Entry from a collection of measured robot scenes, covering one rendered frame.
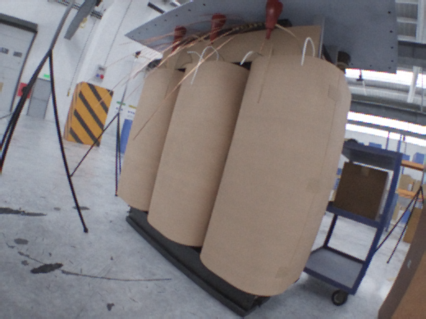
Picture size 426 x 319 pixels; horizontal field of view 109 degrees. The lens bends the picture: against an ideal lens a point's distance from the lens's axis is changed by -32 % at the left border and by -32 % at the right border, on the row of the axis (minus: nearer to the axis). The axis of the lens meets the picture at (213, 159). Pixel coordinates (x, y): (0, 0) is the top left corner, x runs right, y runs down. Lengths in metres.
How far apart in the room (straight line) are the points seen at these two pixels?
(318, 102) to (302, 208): 0.36
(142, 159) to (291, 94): 0.92
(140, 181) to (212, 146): 0.56
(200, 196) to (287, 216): 0.42
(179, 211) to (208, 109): 0.48
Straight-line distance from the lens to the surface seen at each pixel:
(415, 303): 1.23
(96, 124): 5.95
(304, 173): 0.74
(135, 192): 1.39
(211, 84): 1.03
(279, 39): 1.03
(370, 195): 1.45
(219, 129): 0.99
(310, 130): 0.75
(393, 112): 13.26
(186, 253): 1.22
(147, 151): 1.34
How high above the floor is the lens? 0.67
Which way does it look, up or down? 2 degrees down
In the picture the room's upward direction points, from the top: 15 degrees clockwise
